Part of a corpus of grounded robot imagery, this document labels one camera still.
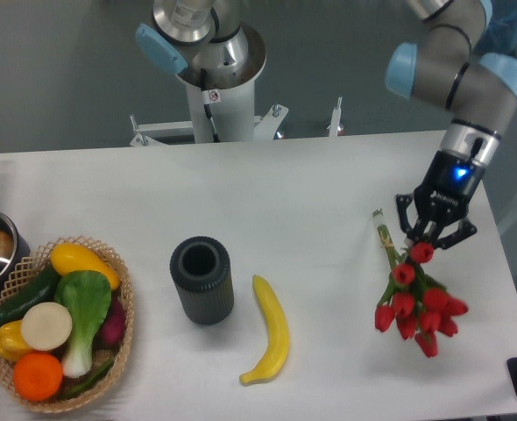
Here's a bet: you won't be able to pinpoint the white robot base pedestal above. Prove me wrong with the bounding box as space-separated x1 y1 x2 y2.
135 0 267 144

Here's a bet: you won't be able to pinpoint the dark green cucumber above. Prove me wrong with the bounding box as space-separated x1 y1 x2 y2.
0 264 61 328

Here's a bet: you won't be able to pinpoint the purple red onion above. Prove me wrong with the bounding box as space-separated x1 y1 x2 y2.
98 296 126 346

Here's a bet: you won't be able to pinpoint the white metal frame bracket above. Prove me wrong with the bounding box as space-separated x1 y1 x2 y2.
130 96 344 147

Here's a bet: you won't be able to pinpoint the orange fruit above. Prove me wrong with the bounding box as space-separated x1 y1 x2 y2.
12 353 63 402

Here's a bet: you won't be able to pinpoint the yellow squash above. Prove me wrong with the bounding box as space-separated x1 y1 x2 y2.
50 243 121 290

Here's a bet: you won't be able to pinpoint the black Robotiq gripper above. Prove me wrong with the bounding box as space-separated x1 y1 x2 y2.
394 151 485 250

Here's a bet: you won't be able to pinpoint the red tulip bouquet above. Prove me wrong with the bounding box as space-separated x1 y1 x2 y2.
372 210 469 358

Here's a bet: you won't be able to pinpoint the yellow bell pepper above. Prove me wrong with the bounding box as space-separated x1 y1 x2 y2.
0 320 33 362

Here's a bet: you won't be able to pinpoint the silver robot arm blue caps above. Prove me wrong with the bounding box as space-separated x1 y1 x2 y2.
385 1 517 249

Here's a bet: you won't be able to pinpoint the green bok choy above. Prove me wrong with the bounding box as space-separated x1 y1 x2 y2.
54 270 111 378

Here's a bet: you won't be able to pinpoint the woven wicker basket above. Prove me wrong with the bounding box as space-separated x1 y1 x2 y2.
0 236 134 414

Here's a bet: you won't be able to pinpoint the white round radish slice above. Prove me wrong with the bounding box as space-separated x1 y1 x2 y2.
21 302 73 351

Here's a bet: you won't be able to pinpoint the dark grey ribbed vase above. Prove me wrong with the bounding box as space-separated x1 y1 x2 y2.
169 236 234 325

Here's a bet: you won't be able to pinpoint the green chili pepper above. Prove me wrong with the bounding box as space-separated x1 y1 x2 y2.
60 359 114 400

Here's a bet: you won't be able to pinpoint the yellow plastic banana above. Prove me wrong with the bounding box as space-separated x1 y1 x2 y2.
239 275 290 386

